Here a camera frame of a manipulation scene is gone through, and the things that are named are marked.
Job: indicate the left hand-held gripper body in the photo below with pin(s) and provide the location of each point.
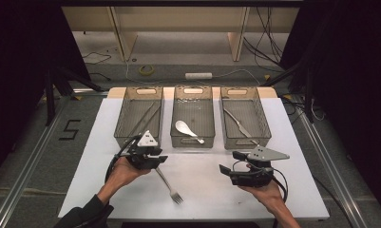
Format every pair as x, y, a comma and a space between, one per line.
142, 158

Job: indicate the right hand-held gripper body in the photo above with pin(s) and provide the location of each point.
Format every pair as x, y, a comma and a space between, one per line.
251, 177

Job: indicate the metal table knife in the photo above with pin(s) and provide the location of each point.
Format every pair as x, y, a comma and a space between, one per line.
240, 126

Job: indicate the metal fork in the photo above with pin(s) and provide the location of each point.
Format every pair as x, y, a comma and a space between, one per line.
169, 188

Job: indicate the silver knife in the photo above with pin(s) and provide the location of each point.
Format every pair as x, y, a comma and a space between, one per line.
143, 118

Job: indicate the white ceramic spoon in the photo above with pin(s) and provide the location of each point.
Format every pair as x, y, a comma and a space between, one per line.
181, 126

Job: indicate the grey translucent plastic bin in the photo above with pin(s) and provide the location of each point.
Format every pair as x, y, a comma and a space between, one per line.
254, 117
194, 107
134, 123

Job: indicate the person's left hand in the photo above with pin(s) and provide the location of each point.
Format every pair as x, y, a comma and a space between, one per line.
124, 174

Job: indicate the person's right hand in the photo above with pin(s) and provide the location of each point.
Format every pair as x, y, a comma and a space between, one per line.
267, 194

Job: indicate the white table mat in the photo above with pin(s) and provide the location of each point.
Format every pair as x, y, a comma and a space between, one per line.
204, 190

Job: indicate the yellow tape roll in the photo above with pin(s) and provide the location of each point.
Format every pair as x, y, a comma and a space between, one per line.
146, 66

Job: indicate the white power strip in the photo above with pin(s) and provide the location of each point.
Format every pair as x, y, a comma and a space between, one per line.
198, 76

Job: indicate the black metal stand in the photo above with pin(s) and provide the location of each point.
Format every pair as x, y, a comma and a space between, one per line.
49, 95
309, 95

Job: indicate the light wooden shelf unit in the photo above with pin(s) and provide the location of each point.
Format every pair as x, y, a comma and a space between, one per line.
178, 19

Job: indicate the black curtain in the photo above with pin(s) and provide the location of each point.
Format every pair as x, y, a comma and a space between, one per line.
352, 79
20, 79

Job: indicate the aluminium floor rail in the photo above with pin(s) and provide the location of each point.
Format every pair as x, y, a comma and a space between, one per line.
29, 171
327, 158

